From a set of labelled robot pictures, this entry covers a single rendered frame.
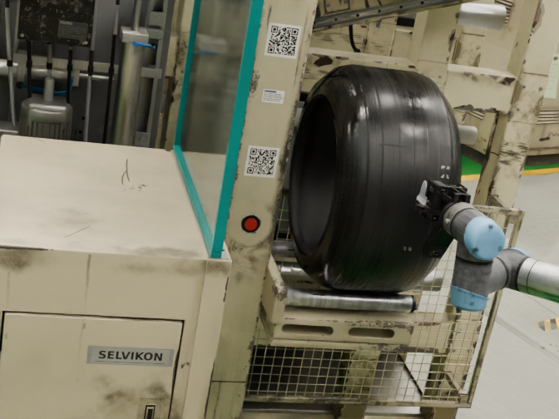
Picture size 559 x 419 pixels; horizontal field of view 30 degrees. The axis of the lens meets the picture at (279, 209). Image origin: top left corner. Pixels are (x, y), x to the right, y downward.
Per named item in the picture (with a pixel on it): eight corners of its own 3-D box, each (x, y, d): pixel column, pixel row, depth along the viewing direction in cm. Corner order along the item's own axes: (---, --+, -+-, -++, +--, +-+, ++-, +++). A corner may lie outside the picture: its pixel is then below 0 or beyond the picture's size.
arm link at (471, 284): (503, 304, 213) (511, 253, 210) (472, 317, 205) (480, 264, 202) (471, 293, 218) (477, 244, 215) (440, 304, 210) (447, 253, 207)
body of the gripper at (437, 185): (458, 180, 226) (481, 196, 215) (450, 219, 228) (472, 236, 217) (425, 177, 224) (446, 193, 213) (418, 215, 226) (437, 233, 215)
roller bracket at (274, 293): (270, 325, 248) (277, 288, 245) (241, 253, 284) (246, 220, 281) (284, 326, 249) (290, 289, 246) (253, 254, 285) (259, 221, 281)
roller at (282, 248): (258, 256, 276) (259, 239, 275) (254, 254, 280) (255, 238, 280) (382, 264, 284) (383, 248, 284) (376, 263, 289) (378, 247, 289)
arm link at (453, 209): (480, 244, 213) (443, 240, 211) (471, 237, 217) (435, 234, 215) (487, 209, 211) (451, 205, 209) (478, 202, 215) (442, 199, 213)
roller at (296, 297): (281, 301, 250) (280, 283, 252) (276, 308, 253) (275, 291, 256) (417, 308, 259) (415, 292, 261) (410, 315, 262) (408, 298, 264)
